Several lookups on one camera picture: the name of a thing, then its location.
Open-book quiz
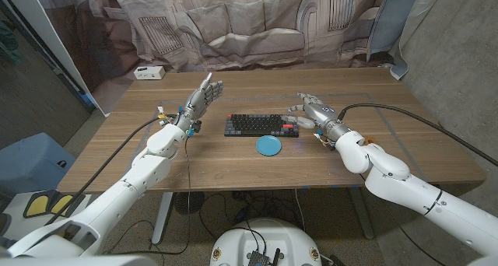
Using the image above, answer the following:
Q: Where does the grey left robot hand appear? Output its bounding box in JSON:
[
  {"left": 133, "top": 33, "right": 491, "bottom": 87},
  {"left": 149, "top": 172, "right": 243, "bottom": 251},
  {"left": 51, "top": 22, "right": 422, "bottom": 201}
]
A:
[{"left": 173, "top": 72, "right": 225, "bottom": 135}]

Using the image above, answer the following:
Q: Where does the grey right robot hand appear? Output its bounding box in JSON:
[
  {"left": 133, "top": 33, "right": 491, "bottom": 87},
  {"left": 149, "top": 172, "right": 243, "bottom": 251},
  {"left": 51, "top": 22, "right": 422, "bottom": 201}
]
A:
[{"left": 287, "top": 92, "right": 351, "bottom": 142}]

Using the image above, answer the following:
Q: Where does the black mechanical keyboard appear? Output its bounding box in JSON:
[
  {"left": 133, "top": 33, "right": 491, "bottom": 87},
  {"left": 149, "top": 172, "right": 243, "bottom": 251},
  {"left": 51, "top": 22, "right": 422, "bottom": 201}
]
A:
[{"left": 223, "top": 114, "right": 300, "bottom": 138}]

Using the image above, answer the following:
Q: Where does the blue round coaster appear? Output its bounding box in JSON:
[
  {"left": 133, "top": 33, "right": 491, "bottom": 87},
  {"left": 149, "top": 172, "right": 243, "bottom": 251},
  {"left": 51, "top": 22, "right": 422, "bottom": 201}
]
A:
[{"left": 255, "top": 135, "right": 282, "bottom": 157}]

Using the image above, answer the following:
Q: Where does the white power box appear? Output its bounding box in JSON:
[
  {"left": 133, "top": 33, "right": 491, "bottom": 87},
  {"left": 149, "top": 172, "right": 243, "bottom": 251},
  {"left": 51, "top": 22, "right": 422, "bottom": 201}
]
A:
[{"left": 133, "top": 65, "right": 166, "bottom": 81}]

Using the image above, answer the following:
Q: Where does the black round floor fan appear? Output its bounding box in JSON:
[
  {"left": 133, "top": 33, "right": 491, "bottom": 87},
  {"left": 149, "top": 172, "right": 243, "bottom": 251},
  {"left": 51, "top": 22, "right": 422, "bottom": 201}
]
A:
[{"left": 174, "top": 191, "right": 205, "bottom": 215}]

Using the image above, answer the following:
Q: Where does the printed sofa backdrop cloth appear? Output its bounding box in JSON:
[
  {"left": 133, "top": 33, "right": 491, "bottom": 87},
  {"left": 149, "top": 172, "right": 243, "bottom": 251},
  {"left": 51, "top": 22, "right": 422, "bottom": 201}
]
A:
[{"left": 30, "top": 0, "right": 425, "bottom": 117}]

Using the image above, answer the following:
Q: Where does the grey table leg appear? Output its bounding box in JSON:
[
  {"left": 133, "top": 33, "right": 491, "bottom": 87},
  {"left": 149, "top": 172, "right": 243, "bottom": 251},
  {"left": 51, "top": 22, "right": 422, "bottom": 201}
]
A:
[{"left": 348, "top": 187, "right": 375, "bottom": 240}]

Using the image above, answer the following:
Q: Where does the white table leg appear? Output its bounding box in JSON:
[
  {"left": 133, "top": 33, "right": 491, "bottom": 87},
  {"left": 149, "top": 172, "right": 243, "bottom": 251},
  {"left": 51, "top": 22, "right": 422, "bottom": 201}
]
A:
[{"left": 150, "top": 191, "right": 174, "bottom": 244}]

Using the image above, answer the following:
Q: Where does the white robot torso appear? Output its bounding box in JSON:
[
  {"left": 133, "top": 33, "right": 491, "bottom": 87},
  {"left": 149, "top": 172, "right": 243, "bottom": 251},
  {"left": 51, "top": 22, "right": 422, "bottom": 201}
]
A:
[{"left": 209, "top": 218, "right": 323, "bottom": 266}]

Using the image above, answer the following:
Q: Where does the white cloth sheet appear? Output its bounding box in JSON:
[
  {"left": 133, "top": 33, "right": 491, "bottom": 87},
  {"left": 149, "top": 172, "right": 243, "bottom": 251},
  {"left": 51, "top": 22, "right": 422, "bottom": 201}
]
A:
[{"left": 388, "top": 0, "right": 447, "bottom": 81}]

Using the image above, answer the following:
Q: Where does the black electronics box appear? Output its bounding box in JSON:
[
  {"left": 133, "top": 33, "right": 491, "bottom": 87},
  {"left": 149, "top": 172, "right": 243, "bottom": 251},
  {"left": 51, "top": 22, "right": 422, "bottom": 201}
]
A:
[{"left": 247, "top": 250, "right": 270, "bottom": 266}]

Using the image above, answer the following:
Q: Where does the yellow black foot pedal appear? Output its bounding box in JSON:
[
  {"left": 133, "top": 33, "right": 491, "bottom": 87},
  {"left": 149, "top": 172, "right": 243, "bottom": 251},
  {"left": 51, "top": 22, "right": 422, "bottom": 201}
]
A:
[
  {"left": 50, "top": 194, "right": 85, "bottom": 217},
  {"left": 23, "top": 191, "right": 54, "bottom": 219}
]

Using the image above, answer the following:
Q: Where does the white partition panel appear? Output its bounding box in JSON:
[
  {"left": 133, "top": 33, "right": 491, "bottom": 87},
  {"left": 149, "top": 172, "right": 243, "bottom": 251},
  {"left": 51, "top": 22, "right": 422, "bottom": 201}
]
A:
[{"left": 0, "top": 0, "right": 110, "bottom": 117}]

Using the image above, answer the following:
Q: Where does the blue plastic bin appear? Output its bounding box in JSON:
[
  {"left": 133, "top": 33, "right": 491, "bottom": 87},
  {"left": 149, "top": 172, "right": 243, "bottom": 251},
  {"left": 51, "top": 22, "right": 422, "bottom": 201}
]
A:
[{"left": 0, "top": 132, "right": 77, "bottom": 199}]

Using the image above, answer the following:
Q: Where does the thin black left wrist cable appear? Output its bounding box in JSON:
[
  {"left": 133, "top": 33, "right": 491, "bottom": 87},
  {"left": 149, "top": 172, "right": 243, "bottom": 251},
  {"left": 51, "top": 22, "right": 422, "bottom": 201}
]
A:
[{"left": 103, "top": 134, "right": 192, "bottom": 256}]

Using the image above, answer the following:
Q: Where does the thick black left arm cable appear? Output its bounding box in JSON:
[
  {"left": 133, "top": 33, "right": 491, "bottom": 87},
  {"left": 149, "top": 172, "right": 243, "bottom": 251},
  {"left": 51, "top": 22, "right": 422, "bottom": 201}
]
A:
[{"left": 44, "top": 114, "right": 178, "bottom": 226}]

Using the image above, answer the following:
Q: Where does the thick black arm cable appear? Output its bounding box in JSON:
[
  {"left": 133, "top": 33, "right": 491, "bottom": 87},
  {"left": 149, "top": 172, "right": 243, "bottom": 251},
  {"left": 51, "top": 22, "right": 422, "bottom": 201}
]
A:
[
  {"left": 44, "top": 114, "right": 178, "bottom": 226},
  {"left": 337, "top": 102, "right": 498, "bottom": 168}
]

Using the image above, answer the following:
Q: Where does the white floor cable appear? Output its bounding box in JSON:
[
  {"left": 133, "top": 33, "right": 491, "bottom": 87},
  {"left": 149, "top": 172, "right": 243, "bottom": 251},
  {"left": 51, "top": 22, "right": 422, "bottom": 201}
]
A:
[{"left": 294, "top": 189, "right": 307, "bottom": 232}]

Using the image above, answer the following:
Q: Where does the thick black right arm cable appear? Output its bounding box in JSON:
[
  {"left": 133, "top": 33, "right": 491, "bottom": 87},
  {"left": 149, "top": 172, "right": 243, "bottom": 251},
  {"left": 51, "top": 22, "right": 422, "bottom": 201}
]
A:
[{"left": 337, "top": 102, "right": 498, "bottom": 168}]

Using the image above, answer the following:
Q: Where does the white pedal base plate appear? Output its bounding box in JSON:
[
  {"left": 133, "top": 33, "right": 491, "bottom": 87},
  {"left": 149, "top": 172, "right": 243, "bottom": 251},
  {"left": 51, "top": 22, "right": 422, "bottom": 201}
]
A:
[{"left": 2, "top": 191, "right": 96, "bottom": 242}]

